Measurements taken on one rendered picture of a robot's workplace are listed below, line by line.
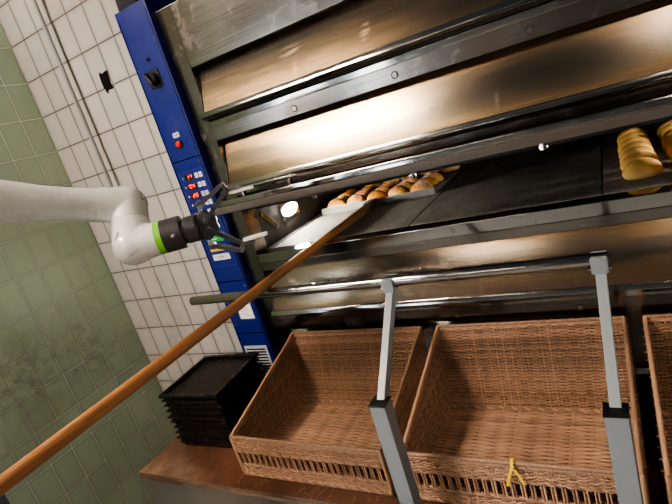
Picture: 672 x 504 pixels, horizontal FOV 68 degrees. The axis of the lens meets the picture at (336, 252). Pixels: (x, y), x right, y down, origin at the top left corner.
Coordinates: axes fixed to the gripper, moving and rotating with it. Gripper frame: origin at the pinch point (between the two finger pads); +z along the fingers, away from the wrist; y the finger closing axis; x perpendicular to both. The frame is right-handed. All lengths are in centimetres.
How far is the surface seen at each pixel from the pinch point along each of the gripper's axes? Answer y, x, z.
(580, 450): 81, 32, 65
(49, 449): 26, 54, -45
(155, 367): 24, 34, -30
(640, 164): 15, 14, 107
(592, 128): -1, 34, 80
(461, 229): 22, -3, 58
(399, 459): 61, 39, 17
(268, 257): 23, -48, -2
